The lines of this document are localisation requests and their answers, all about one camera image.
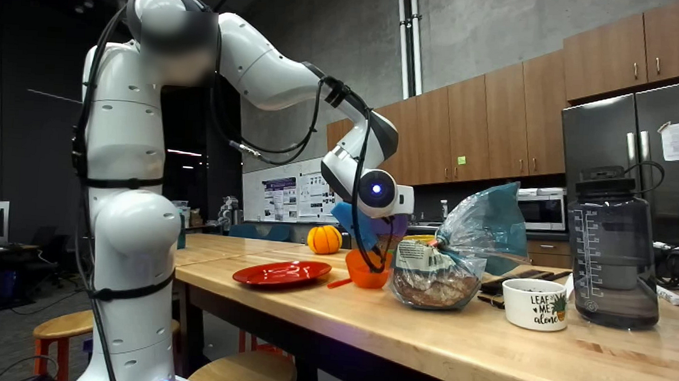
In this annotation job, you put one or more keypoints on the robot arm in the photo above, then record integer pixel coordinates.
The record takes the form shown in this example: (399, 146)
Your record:
(124, 142)

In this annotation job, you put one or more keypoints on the purple plastic bowl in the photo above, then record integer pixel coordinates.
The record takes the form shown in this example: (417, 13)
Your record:
(395, 224)

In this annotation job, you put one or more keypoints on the yellow green bowl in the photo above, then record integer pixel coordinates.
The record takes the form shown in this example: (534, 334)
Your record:
(420, 238)

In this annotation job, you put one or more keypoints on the white printed ceramic bowl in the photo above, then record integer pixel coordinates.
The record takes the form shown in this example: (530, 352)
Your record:
(533, 305)

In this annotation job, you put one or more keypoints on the blue plastic piece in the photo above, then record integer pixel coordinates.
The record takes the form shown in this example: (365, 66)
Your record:
(347, 216)

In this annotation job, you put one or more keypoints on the whiteboard with posters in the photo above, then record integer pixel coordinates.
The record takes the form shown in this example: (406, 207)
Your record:
(292, 196)

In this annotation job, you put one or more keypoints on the orange toy pumpkin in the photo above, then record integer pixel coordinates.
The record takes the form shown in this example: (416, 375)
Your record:
(324, 240)

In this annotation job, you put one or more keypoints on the orange plastic measuring cup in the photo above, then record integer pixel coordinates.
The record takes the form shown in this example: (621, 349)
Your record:
(364, 274)

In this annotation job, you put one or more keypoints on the red plate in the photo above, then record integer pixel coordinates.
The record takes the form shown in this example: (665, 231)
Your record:
(281, 272)

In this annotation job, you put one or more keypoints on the bag of sliced bread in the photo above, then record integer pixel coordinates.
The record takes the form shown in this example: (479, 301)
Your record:
(459, 262)

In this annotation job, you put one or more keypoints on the white ceiling pipes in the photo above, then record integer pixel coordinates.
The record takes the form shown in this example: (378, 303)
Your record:
(410, 41)

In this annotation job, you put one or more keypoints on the white microwave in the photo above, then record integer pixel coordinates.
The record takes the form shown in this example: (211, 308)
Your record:
(541, 210)

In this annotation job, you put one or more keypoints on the wooden base cabinet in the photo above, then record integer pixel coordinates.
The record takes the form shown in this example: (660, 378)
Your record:
(551, 253)

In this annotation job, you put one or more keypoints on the stainless steel refrigerator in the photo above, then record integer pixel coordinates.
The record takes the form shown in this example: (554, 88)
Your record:
(601, 147)

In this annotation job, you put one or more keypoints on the large grey water bottle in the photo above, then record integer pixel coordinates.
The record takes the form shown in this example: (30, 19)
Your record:
(612, 260)

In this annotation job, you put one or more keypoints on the wooden stool orange legs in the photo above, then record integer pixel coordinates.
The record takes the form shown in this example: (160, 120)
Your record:
(60, 326)

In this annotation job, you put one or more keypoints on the row of wooden wall cabinets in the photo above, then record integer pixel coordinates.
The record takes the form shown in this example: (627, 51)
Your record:
(497, 123)

